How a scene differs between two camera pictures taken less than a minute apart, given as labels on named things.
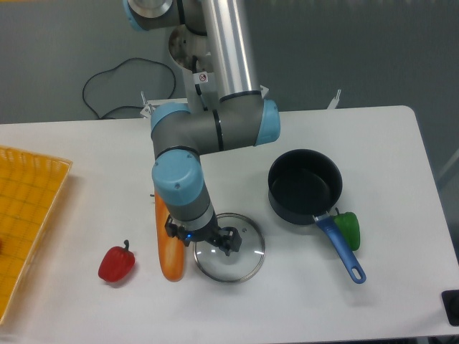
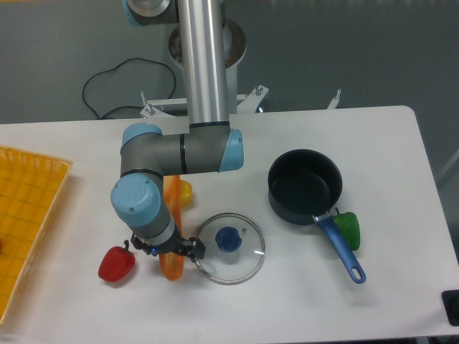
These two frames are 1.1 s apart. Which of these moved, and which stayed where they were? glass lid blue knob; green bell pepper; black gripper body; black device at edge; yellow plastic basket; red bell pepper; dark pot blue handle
Moved: black gripper body
Stayed: dark pot blue handle; yellow plastic basket; green bell pepper; glass lid blue knob; red bell pepper; black device at edge
